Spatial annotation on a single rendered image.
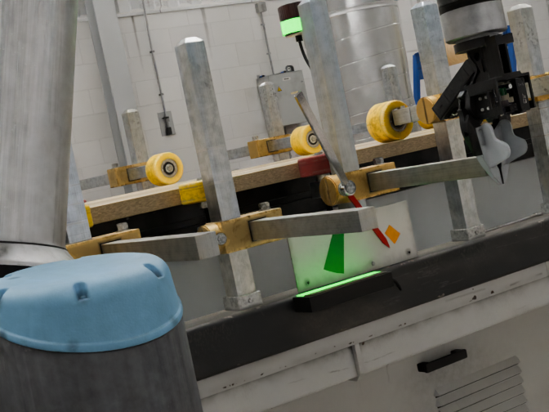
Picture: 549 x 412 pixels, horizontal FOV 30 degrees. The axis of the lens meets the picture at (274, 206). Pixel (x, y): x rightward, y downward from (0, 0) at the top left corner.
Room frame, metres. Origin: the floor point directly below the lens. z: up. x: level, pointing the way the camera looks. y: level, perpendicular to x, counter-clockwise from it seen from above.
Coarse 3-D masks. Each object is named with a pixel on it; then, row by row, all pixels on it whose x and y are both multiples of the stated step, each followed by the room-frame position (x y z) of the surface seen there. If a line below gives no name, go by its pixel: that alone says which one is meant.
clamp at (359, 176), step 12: (360, 168) 1.74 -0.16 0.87; (372, 168) 1.73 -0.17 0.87; (384, 168) 1.75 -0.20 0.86; (324, 180) 1.71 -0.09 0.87; (336, 180) 1.69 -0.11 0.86; (360, 180) 1.71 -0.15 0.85; (324, 192) 1.71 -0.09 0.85; (336, 192) 1.69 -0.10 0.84; (360, 192) 1.71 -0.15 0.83; (372, 192) 1.73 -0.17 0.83; (384, 192) 1.74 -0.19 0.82; (336, 204) 1.70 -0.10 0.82
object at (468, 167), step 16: (448, 160) 1.60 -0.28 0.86; (464, 160) 1.53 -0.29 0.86; (368, 176) 1.72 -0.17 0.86; (384, 176) 1.69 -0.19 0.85; (400, 176) 1.66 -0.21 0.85; (416, 176) 1.63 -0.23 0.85; (432, 176) 1.59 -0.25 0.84; (448, 176) 1.57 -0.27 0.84; (464, 176) 1.54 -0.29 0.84; (480, 176) 1.51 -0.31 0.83
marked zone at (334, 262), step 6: (336, 234) 1.67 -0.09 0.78; (342, 234) 1.68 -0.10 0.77; (336, 240) 1.67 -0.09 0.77; (342, 240) 1.68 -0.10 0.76; (330, 246) 1.67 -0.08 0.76; (336, 246) 1.67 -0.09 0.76; (342, 246) 1.68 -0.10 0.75; (330, 252) 1.66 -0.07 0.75; (336, 252) 1.67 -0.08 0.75; (342, 252) 1.68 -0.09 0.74; (330, 258) 1.66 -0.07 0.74; (336, 258) 1.67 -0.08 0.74; (342, 258) 1.68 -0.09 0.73; (330, 264) 1.66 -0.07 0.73; (336, 264) 1.67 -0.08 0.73; (342, 264) 1.67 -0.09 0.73; (330, 270) 1.66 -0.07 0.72; (336, 270) 1.67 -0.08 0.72; (342, 270) 1.67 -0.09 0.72
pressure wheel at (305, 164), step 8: (320, 152) 1.85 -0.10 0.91; (304, 160) 1.82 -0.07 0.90; (312, 160) 1.81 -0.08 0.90; (320, 160) 1.81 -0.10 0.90; (304, 168) 1.83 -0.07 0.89; (312, 168) 1.82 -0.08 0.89; (320, 168) 1.81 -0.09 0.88; (328, 168) 1.81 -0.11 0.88; (304, 176) 1.83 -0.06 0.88; (312, 176) 1.82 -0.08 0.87; (320, 176) 1.84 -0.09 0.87; (328, 208) 1.85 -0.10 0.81
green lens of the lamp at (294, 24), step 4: (284, 20) 1.75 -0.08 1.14; (288, 20) 1.75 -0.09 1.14; (292, 20) 1.74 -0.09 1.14; (296, 20) 1.74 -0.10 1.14; (300, 20) 1.74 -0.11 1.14; (280, 24) 1.77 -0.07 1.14; (284, 24) 1.75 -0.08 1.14; (288, 24) 1.75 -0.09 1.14; (292, 24) 1.74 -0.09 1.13; (296, 24) 1.74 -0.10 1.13; (300, 24) 1.74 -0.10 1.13; (284, 28) 1.75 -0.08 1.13; (288, 28) 1.75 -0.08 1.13; (292, 28) 1.74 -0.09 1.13; (296, 28) 1.74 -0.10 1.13; (300, 28) 1.74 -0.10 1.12; (284, 32) 1.76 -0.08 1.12; (288, 32) 1.75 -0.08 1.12
